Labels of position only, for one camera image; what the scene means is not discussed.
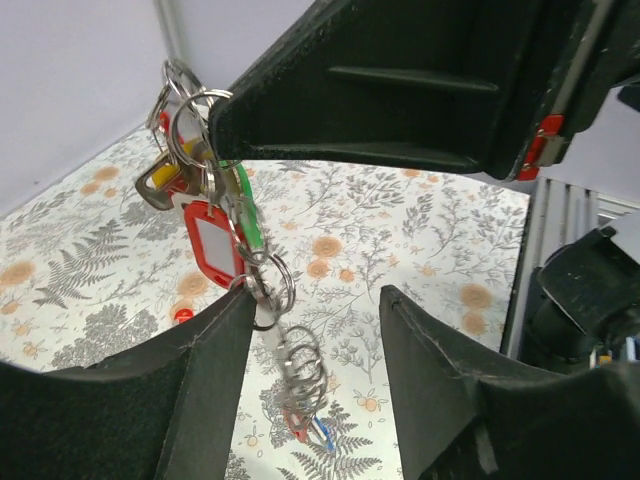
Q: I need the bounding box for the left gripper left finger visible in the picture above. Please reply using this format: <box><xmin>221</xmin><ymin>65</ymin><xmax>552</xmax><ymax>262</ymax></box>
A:
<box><xmin>1</xmin><ymin>288</ymin><xmax>256</xmax><ymax>479</ymax></box>

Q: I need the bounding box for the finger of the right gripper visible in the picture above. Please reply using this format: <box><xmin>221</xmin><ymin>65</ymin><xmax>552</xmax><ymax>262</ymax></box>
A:
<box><xmin>209</xmin><ymin>1</ymin><xmax>542</xmax><ymax>175</ymax></box>

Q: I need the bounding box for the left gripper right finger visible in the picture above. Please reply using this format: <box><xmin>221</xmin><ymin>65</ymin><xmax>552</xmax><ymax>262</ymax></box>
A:
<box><xmin>379</xmin><ymin>285</ymin><xmax>639</xmax><ymax>479</ymax></box>

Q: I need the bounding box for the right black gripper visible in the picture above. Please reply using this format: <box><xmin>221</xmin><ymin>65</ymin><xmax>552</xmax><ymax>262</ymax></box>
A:
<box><xmin>489</xmin><ymin>1</ymin><xmax>639</xmax><ymax>181</ymax></box>

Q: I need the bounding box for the blue key tag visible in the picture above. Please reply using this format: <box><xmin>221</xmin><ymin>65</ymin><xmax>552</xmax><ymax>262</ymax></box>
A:
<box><xmin>311</xmin><ymin>416</ymin><xmax>335</xmax><ymax>452</ymax></box>

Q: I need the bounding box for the green key tag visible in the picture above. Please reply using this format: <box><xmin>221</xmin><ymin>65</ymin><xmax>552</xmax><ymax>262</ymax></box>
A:
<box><xmin>220</xmin><ymin>161</ymin><xmax>264</xmax><ymax>249</ymax></box>

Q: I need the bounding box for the yellow key tag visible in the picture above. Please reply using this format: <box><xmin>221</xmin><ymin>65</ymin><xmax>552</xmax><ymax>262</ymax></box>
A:
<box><xmin>151</xmin><ymin>139</ymin><xmax>198</xmax><ymax>188</ymax></box>

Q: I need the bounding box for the red handled metal keyring holder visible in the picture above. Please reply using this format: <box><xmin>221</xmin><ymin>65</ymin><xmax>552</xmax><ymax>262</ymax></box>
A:
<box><xmin>135</xmin><ymin>59</ymin><xmax>328</xmax><ymax>446</ymax></box>

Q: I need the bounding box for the red key tag with key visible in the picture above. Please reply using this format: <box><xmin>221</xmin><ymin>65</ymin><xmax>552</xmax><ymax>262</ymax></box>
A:
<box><xmin>184</xmin><ymin>200</ymin><xmax>245</xmax><ymax>289</ymax></box>

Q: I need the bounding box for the aluminium front rail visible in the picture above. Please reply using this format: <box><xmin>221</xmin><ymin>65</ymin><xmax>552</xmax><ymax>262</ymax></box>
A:
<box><xmin>500</xmin><ymin>176</ymin><xmax>639</xmax><ymax>359</ymax></box>

